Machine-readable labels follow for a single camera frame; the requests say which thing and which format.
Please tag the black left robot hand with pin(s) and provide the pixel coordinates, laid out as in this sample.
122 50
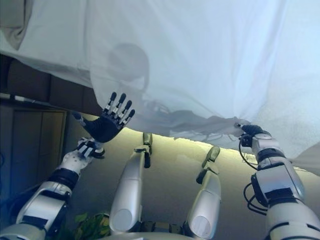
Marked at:
107 127

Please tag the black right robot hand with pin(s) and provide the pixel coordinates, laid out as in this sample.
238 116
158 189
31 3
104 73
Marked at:
251 130

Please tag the white duvet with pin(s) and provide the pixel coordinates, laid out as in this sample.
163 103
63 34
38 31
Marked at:
200 62

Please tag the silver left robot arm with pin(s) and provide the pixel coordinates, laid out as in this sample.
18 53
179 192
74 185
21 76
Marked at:
50 195

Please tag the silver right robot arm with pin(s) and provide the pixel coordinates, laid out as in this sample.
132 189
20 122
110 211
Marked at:
282 190

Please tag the white bed sheet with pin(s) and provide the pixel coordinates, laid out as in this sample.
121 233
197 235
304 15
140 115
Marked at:
57 37

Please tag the silver left robot leg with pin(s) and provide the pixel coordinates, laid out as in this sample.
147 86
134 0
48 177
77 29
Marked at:
130 190

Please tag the silver robot leg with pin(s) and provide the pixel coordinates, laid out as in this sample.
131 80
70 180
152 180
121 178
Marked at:
207 205
130 190

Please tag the brown wooden bedside cabinet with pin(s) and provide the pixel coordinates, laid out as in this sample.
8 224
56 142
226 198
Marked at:
32 150

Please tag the silver right robot leg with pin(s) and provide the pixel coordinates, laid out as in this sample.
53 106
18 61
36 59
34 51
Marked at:
207 205

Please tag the green leafy plant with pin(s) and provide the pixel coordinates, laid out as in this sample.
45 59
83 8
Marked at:
92 226

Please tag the brown bed frame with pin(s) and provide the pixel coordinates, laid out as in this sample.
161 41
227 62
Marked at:
50 87

